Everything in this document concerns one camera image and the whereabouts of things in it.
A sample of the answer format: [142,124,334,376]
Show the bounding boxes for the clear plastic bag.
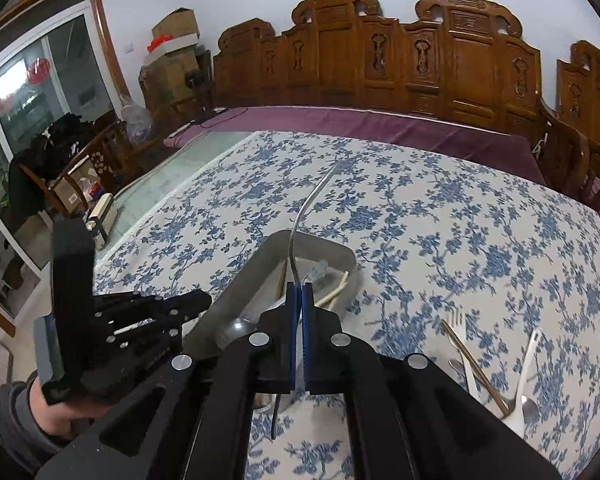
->
[120,95,153,143]

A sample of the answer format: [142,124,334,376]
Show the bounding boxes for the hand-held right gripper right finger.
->
[302,282,563,480]

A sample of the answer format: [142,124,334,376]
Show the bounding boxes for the wooden side chair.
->
[10,120,131,221]

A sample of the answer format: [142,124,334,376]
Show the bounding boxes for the person's left forearm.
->
[0,382,63,478]

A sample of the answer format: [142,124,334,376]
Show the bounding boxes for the long metal spoon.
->
[267,160,351,441]

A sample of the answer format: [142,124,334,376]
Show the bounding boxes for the black clothes pile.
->
[10,112,98,181]

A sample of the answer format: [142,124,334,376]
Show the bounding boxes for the light wooden chopstick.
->
[315,270,350,308]

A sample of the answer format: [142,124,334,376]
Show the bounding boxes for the purple bench cushion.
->
[165,106,548,186]

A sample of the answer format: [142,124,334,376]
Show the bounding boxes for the flat white box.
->
[146,34,201,67]

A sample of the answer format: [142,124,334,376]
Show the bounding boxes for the blue floral tablecloth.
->
[92,130,600,480]

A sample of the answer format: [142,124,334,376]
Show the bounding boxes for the carved wooden armchair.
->
[555,40,600,211]

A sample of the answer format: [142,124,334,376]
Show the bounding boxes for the rectangular metal tray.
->
[182,229,358,361]

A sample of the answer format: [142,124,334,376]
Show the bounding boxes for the large cardboard box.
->
[140,52,206,111]

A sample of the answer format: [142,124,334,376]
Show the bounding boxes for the carved wooden sofa bench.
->
[212,0,588,196]

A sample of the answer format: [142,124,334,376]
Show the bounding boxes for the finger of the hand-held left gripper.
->
[100,319,184,382]
[94,288,214,322]

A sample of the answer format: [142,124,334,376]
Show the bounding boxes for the small cardboard box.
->
[151,7,200,43]

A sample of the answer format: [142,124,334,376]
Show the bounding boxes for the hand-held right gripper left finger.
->
[35,282,301,480]

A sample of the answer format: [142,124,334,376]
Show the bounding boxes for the person's left hand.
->
[27,377,106,443]

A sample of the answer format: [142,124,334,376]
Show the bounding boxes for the golden chopstick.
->
[441,320,514,415]

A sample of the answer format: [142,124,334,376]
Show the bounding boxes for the sliding glass door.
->
[0,0,131,336]

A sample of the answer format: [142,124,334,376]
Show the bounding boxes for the red round decoration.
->
[27,58,53,83]

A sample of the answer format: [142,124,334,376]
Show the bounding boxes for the white plastic fork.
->
[450,310,481,398]

